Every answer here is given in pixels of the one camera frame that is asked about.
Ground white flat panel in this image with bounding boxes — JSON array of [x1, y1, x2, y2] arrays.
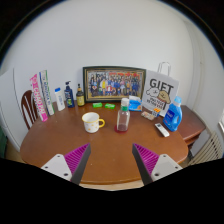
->
[[0, 68, 17, 144]]

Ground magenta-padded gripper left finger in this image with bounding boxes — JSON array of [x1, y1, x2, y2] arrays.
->
[[40, 143, 92, 186]]

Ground long pink box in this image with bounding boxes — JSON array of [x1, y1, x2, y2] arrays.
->
[[29, 73, 49, 123]]

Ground white remote control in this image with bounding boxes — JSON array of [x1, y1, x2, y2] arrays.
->
[[154, 122, 171, 138]]

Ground white paper gift bag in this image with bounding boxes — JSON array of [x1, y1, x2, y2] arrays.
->
[[141, 61, 180, 118]]

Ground white mug with yellow handle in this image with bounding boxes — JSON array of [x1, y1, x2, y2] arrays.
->
[[81, 111, 106, 134]]

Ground puzzle cube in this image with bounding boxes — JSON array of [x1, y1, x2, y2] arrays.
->
[[151, 107, 162, 118]]

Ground white bottle with blue cap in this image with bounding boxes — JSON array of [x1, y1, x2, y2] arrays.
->
[[54, 87, 66, 112]]

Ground framed group photo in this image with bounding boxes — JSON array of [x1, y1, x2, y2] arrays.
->
[[82, 65, 148, 103]]

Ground brown wooden chair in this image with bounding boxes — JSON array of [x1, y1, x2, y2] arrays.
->
[[20, 89, 39, 131]]

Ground blue tissue pack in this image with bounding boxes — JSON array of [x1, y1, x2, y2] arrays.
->
[[128, 95, 144, 112]]

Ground blue detergent bottle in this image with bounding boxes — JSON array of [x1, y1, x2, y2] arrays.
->
[[162, 95, 184, 132]]

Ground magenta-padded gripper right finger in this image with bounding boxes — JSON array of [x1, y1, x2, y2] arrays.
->
[[131, 143, 184, 186]]

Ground white radiator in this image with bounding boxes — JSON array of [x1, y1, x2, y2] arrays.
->
[[188, 131, 224, 167]]

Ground small patterned packet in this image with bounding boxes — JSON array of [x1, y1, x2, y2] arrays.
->
[[140, 110, 156, 121]]

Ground clear bottle with green label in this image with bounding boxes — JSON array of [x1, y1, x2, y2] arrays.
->
[[116, 97, 131, 132]]

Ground dark blue pump bottle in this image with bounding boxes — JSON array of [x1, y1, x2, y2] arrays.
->
[[63, 80, 76, 109]]

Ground brown wooden side table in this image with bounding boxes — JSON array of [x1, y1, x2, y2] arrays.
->
[[178, 104, 207, 151]]

